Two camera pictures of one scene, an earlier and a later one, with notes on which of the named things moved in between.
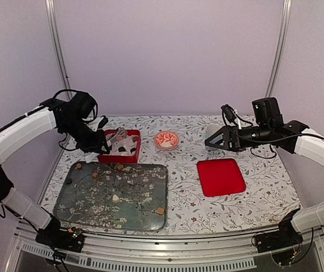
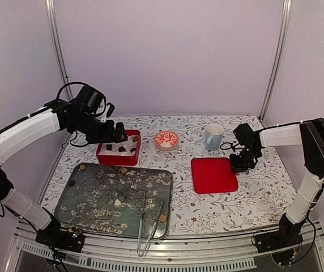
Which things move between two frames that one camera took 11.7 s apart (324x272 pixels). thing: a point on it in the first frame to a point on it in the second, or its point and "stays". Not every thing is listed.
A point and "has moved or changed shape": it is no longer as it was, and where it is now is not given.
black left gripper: (96, 147) to (107, 136)
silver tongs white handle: (120, 133) has moved or changed shape
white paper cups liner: (127, 147) stays
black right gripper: (229, 134) to (237, 169)
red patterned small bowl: (166, 140) stays
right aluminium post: (283, 24) stays
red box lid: (220, 177) has moved or changed shape
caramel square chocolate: (160, 211) to (162, 218)
